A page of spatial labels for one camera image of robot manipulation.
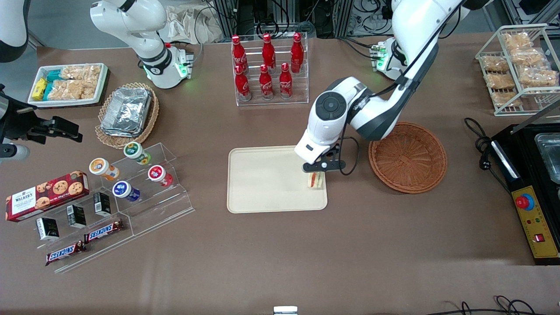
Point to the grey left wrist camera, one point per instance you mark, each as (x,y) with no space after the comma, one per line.
(323,166)

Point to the stack of foil containers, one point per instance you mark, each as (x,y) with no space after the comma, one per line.
(126,111)

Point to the black appliance housing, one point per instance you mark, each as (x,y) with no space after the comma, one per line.
(525,148)

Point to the clear bag of rice crackers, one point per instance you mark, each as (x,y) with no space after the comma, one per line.
(65,89)
(81,72)

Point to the clear acrylic stepped cup stand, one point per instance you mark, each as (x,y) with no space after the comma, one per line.
(162,210)

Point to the clear acrylic stepped candy stand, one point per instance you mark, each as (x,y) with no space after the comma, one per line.
(109,247)

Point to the teal snack packet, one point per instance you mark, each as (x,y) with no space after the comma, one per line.
(47,92)
(53,75)

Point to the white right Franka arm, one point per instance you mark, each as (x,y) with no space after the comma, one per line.
(131,17)

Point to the beige plastic tray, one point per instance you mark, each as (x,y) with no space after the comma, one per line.
(267,181)

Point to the crumpled beige cloth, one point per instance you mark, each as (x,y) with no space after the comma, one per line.
(183,26)

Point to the triangular sandwich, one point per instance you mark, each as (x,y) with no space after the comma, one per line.
(316,180)

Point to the red cola bottle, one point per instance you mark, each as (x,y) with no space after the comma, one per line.
(265,85)
(243,85)
(285,84)
(297,52)
(239,52)
(268,50)

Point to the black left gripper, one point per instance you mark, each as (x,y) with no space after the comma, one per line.
(334,152)

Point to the yellow emergency stop panel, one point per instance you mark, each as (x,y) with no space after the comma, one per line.
(536,223)

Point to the red Walkers cookie box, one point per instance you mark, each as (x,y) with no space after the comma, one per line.
(48,194)

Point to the oval light wicker basket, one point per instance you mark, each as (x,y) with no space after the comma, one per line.
(151,118)

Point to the steel pan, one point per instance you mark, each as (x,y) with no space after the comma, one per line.
(550,157)

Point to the green lid cup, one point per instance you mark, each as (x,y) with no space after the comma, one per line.
(133,151)

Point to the small black chocolate box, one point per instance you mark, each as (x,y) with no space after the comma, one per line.
(47,229)
(76,216)
(102,204)

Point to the round brown wicker basket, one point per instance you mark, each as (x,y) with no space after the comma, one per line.
(409,159)

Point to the clear bag of fried snacks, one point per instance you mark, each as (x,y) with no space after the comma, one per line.
(499,81)
(527,57)
(495,64)
(506,99)
(517,41)
(538,77)

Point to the yellow snack packet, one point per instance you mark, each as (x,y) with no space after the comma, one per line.
(39,89)

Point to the blue lid cup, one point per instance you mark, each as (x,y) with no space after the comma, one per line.
(122,189)

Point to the Snickers bar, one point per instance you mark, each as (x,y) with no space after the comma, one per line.
(104,231)
(65,253)

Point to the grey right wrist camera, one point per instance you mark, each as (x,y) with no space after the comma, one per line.
(13,152)

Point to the white rectangular snack tray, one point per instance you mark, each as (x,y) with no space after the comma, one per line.
(103,83)

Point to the red lid cup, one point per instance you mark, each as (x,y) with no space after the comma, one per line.
(155,173)

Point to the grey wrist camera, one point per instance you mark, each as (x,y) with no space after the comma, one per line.
(13,152)
(323,166)

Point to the orange lid cup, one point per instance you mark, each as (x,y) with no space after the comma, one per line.
(99,166)

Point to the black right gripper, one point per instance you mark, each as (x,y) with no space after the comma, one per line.
(20,124)

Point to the clear acrylic bottle rack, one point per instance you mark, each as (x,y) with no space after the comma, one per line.
(271,101)

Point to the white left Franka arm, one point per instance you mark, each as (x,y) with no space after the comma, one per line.
(420,26)

